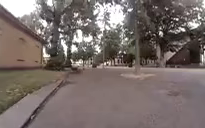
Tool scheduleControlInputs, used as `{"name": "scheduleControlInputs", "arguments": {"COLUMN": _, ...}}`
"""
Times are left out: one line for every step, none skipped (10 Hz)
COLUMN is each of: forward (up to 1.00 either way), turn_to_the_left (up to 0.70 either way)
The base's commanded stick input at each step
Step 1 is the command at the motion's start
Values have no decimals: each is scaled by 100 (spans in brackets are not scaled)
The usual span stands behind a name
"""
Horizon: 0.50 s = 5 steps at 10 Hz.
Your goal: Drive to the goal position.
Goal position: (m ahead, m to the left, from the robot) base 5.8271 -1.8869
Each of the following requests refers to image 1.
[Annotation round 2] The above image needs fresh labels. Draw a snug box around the large spreading tree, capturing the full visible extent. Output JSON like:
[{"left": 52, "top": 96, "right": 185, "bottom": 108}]
[{"left": 141, "top": 0, "right": 205, "bottom": 69}]

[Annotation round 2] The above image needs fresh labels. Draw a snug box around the grey asphalt road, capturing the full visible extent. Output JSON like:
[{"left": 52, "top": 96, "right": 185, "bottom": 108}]
[{"left": 21, "top": 66, "right": 205, "bottom": 128}]

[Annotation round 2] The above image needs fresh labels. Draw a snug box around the thin bare tree trunk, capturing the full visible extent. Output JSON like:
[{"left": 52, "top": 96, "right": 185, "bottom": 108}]
[{"left": 133, "top": 0, "right": 142, "bottom": 75}]

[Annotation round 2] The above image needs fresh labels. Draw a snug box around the tall thick-trunked tree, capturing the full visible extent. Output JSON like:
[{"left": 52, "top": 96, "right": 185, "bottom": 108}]
[{"left": 34, "top": 0, "right": 103, "bottom": 71}]

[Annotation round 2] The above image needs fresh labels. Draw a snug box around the dark-roofed building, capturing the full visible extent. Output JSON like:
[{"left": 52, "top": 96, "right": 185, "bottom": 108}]
[{"left": 164, "top": 35, "right": 205, "bottom": 68}]

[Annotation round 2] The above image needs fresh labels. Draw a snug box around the concrete kerb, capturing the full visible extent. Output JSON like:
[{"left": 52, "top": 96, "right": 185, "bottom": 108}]
[{"left": 0, "top": 71, "right": 72, "bottom": 128}]

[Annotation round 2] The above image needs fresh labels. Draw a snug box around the brown brick building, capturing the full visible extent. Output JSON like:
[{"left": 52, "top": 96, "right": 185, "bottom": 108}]
[{"left": 0, "top": 1, "right": 46, "bottom": 71}]

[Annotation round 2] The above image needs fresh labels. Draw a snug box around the pale sand patch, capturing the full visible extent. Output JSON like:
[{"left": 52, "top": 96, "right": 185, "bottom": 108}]
[{"left": 119, "top": 72, "right": 157, "bottom": 81}]

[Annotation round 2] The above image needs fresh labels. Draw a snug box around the grass lawn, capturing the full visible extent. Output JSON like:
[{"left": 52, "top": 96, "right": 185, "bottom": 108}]
[{"left": 0, "top": 68, "right": 70, "bottom": 118}]

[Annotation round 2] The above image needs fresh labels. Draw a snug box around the low green bush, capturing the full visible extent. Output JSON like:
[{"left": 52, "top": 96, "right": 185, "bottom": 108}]
[{"left": 44, "top": 54, "right": 67, "bottom": 72}]

